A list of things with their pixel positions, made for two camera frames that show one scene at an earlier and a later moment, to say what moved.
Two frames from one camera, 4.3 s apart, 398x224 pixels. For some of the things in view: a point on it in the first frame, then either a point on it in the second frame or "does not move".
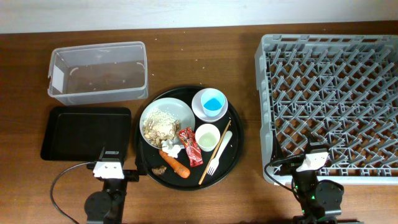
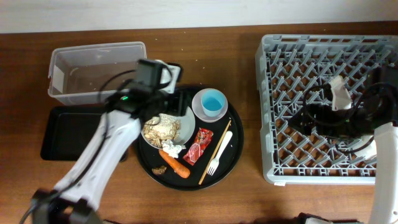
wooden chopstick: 214,152 does not move
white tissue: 171,147 does not move
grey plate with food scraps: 162,118 does not move
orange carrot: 177,165 does not move
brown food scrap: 159,170 does not move
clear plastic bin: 98,73 does not move
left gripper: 130,176 → 169,90
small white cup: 208,135 → 369,151
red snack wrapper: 188,137 → 201,141
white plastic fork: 215,162 does not move
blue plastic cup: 212,101 does not move
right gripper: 291,165 → 325,126
